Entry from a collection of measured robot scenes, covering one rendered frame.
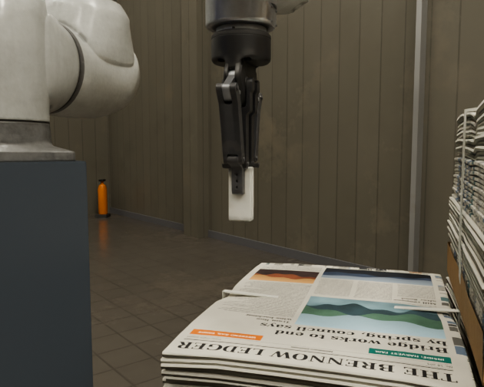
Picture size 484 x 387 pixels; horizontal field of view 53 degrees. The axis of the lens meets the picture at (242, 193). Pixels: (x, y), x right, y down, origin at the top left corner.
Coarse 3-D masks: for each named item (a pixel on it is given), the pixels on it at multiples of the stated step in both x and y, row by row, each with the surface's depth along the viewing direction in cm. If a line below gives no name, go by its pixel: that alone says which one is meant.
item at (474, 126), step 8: (472, 112) 56; (472, 120) 55; (472, 128) 55; (472, 136) 55; (472, 144) 55; (472, 152) 54; (472, 160) 55; (472, 184) 52; (464, 200) 56; (464, 208) 56; (464, 216) 54; (464, 232) 54; (464, 240) 52; (464, 264) 52; (464, 272) 56; (464, 280) 55
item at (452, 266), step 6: (450, 252) 68; (450, 258) 68; (450, 264) 67; (456, 264) 59; (450, 270) 67; (456, 270) 59; (450, 276) 67; (456, 276) 59; (456, 282) 59; (456, 288) 59; (456, 294) 59; (456, 300) 58
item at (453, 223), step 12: (468, 120) 59; (468, 132) 58; (456, 144) 70; (468, 144) 58; (468, 156) 58; (456, 168) 68; (456, 180) 67; (456, 192) 65; (456, 204) 61; (456, 216) 60; (456, 228) 60; (456, 240) 58; (456, 252) 60
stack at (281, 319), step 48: (240, 288) 67; (288, 288) 67; (336, 288) 67; (384, 288) 66; (432, 288) 66; (192, 336) 50; (240, 336) 50; (288, 336) 50; (336, 336) 50; (384, 336) 50; (432, 336) 50; (192, 384) 47; (240, 384) 45; (288, 384) 44; (336, 384) 42; (384, 384) 41; (432, 384) 40; (480, 384) 48
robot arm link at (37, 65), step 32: (0, 0) 66; (32, 0) 70; (0, 32) 65; (32, 32) 69; (64, 32) 76; (0, 64) 66; (32, 64) 69; (64, 64) 75; (0, 96) 66; (32, 96) 69; (64, 96) 77
